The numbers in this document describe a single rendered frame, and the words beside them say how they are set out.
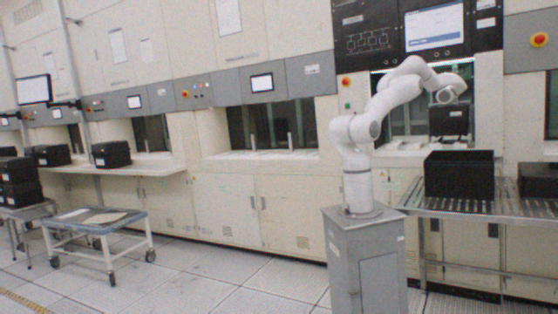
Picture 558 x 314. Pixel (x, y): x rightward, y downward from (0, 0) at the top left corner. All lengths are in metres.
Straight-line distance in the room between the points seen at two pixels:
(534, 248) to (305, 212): 1.34
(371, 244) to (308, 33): 1.42
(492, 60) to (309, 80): 1.03
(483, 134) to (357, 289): 1.05
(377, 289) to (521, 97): 1.19
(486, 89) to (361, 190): 0.90
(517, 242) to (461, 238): 0.26
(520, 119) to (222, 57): 1.96
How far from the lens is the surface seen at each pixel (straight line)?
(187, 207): 3.23
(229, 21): 2.64
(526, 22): 2.03
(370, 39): 2.11
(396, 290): 1.56
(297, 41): 2.30
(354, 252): 1.39
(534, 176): 1.68
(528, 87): 2.03
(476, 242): 2.21
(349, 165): 1.38
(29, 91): 4.06
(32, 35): 5.08
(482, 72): 1.96
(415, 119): 2.96
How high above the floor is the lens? 1.28
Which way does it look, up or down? 10 degrees down
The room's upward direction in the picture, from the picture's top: 6 degrees counter-clockwise
